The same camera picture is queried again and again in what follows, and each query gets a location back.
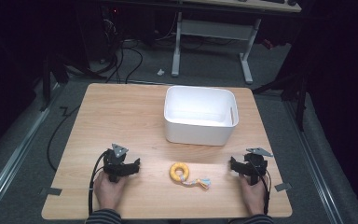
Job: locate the white paper scrap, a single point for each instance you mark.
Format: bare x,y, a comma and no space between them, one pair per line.
160,72

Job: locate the person's left hand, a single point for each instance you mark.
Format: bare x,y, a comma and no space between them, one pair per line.
108,193

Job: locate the person's right hand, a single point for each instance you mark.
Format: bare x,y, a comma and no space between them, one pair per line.
254,196

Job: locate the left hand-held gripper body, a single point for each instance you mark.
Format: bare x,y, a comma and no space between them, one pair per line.
114,165

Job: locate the black metal stand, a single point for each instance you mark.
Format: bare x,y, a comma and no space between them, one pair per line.
50,81
293,90

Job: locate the desk with white legs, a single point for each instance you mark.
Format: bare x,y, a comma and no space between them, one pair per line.
213,29

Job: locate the metal floor rail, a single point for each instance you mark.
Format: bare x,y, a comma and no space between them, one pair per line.
15,155
315,161

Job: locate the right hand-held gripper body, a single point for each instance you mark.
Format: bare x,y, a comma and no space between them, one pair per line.
256,166

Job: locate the grey tape piece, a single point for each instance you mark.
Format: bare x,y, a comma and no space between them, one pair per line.
283,187
51,191

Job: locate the white plastic bin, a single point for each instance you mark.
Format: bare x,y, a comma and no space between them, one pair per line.
200,116

